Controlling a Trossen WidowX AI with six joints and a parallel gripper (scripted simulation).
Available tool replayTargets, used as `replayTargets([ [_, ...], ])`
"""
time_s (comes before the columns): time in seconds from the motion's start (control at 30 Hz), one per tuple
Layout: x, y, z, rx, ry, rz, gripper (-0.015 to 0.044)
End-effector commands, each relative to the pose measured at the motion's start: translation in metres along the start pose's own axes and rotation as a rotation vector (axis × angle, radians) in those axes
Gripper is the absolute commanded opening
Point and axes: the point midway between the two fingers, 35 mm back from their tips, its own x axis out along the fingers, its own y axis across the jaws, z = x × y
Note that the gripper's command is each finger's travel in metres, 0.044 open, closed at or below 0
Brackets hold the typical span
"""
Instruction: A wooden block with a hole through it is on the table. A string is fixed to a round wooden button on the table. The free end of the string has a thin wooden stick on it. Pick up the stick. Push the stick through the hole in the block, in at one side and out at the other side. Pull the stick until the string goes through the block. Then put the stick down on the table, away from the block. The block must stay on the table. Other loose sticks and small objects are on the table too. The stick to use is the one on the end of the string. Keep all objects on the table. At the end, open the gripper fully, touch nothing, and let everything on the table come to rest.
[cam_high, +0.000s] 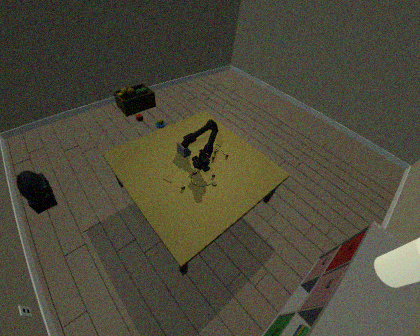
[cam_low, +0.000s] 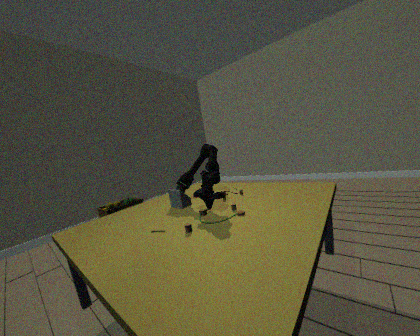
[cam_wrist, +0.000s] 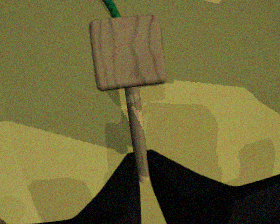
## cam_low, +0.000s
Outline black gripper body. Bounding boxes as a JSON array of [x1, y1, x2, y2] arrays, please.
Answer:
[[193, 183, 224, 199]]

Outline brown wooden cylinder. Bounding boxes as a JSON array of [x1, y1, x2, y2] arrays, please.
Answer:
[[184, 223, 192, 233]]

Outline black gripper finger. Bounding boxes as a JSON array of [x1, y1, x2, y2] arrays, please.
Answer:
[[200, 196, 209, 209], [207, 198, 215, 210]]

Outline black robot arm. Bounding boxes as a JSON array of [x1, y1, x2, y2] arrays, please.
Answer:
[[176, 144, 220, 198]]

